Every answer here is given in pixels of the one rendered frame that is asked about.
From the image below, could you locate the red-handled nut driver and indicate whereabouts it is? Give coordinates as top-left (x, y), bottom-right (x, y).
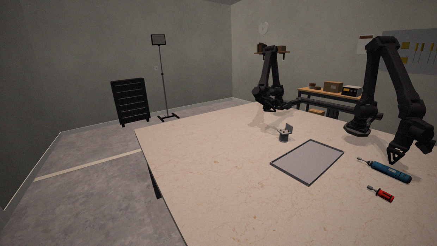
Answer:
top-left (367, 185), bottom-right (394, 203)

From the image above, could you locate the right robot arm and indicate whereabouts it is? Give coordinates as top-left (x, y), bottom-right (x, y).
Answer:
top-left (252, 45), bottom-right (287, 106)

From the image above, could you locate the grey l-shaped metal bracket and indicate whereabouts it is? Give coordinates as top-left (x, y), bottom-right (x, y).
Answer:
top-left (277, 123), bottom-right (293, 135)

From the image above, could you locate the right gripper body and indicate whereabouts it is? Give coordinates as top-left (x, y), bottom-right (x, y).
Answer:
top-left (260, 99), bottom-right (277, 110)

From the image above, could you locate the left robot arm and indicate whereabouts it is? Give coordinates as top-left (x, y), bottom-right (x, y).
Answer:
top-left (346, 36), bottom-right (436, 154)

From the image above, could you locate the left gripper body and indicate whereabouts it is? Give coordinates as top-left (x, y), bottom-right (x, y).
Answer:
top-left (387, 131), bottom-right (410, 153)

